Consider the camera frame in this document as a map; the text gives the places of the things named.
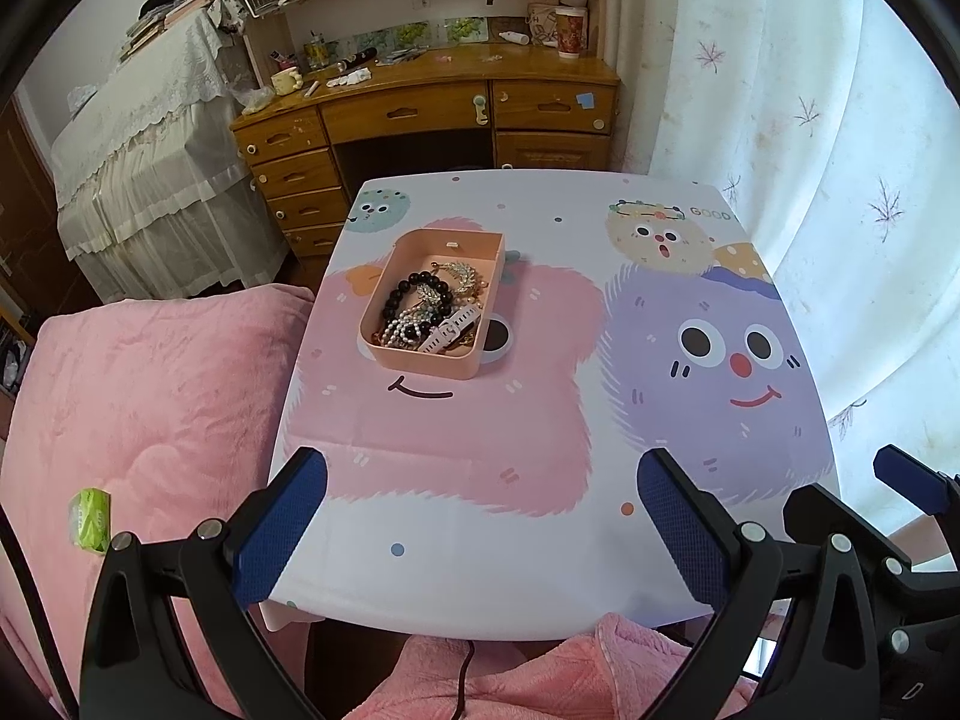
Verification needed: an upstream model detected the green packet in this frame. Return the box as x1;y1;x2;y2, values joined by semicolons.
69;489;113;557

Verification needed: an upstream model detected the cartoon printed table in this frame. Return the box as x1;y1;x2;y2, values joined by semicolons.
266;169;839;642

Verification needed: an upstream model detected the gold leaf brooch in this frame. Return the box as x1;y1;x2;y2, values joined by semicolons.
427;259;492;297

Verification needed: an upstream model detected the wooden desk with drawers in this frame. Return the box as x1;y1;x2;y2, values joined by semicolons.
229;52;623;287

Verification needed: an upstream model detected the red patterned paper cup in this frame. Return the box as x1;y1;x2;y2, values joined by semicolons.
553;6;590;61

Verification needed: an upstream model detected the large pearl necklace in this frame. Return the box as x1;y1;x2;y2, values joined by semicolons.
371;315;436;352

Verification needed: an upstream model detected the white floral curtain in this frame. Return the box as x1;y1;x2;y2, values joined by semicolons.
600;0;960;541

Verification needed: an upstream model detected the white lace cloth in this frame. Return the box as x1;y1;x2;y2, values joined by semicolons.
49;7;290;301

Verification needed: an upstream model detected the black bead bracelet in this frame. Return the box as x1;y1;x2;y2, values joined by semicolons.
382;272;457;325

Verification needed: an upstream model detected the black cable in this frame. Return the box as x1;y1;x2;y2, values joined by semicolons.
448;641;478;720

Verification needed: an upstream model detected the pink wrist watch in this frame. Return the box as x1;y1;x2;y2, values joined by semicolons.
416;301;485;355

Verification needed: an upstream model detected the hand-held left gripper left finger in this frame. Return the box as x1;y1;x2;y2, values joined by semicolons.
79;446;331;720

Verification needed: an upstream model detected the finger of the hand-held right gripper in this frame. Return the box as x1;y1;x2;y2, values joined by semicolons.
782;484;914;580
874;444;960;516

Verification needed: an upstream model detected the pink fleece cloth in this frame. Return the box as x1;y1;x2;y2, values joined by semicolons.
349;613;755;720

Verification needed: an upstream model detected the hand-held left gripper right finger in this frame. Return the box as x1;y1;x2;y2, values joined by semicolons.
636;447;884;720

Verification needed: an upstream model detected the pink plastic box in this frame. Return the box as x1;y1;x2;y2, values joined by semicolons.
357;230;506;380

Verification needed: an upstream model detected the pink fleece blanket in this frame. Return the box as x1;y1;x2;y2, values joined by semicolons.
0;285;316;720

